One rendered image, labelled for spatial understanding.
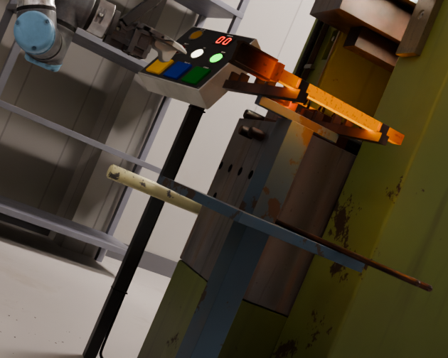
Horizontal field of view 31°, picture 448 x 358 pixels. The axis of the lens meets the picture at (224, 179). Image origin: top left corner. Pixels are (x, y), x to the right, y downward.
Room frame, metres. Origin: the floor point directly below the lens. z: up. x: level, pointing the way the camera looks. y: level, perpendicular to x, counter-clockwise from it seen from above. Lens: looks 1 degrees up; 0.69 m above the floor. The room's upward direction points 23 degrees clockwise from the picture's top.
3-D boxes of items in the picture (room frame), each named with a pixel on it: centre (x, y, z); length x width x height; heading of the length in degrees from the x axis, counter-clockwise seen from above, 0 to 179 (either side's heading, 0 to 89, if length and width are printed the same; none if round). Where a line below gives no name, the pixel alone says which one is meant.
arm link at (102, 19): (2.00, 0.44, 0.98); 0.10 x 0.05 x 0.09; 19
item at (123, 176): (2.51, 0.13, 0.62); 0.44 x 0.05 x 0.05; 109
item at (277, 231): (1.66, -0.09, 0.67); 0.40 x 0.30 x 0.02; 28
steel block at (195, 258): (2.23, -0.30, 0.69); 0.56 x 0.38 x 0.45; 109
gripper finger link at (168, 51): (2.05, 0.26, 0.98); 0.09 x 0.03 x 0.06; 109
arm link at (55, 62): (1.97, 0.53, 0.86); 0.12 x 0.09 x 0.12; 1
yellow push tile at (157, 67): (2.70, 0.35, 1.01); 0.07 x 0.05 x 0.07; 44
